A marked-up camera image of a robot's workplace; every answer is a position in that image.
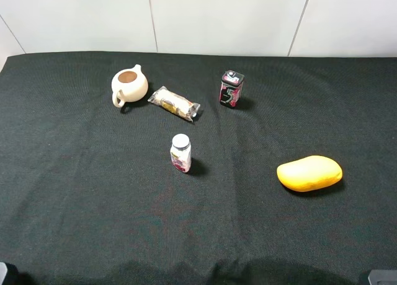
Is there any grey robot base left corner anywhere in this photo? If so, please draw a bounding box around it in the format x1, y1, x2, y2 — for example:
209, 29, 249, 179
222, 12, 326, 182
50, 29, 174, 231
0, 262, 8, 285

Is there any grey robot base right corner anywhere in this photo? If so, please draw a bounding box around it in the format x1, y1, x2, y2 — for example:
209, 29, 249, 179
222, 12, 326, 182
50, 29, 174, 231
368, 270, 397, 285

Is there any cream ceramic teapot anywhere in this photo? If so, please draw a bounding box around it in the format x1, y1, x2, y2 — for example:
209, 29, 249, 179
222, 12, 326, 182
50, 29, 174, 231
111, 64, 148, 108

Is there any wrapped snack bar packet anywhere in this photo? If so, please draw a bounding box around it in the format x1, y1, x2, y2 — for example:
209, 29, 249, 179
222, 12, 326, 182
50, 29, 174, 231
148, 86, 200, 122

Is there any yellow mango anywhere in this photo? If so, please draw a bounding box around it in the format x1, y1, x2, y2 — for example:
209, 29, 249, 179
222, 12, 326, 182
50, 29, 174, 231
277, 156, 343, 193

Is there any small white pill bottle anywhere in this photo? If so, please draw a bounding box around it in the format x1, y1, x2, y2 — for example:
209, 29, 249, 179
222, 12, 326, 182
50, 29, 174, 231
170, 134, 192, 173

